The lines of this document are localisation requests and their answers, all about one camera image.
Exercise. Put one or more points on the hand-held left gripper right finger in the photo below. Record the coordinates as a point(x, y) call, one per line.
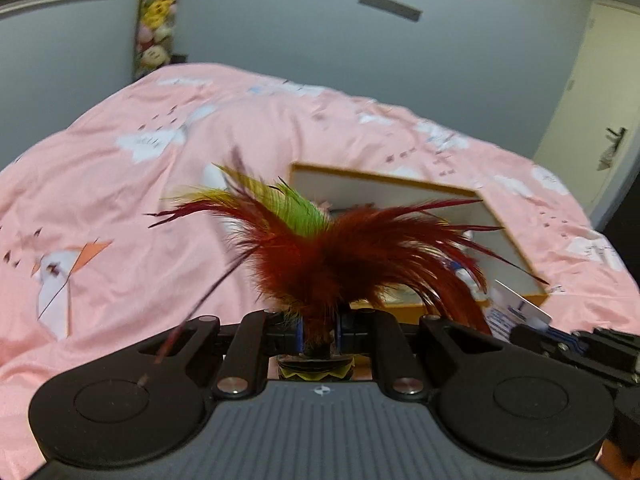
point(352, 332)

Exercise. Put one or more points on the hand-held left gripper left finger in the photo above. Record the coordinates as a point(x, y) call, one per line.
point(287, 337)

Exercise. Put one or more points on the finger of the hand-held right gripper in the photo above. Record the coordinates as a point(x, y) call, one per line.
point(530, 340)

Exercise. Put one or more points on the white sachet blue label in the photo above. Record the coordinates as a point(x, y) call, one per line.
point(520, 310)

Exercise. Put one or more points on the red feather shuttlecock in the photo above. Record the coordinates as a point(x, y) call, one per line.
point(340, 260)

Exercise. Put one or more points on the orange cardboard box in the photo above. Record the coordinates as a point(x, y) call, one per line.
point(380, 187)

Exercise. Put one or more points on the pink cloud print blanket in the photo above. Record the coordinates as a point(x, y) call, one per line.
point(150, 210)

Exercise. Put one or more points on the pale fan-shaped door hanger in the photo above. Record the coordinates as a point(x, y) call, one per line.
point(606, 160)

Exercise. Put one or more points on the cream door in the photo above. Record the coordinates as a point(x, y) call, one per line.
point(580, 85)

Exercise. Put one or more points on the hanging column of plush toys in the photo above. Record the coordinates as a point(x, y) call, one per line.
point(155, 10)

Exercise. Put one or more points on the grey wall-mounted bar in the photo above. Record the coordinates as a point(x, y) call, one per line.
point(390, 6)

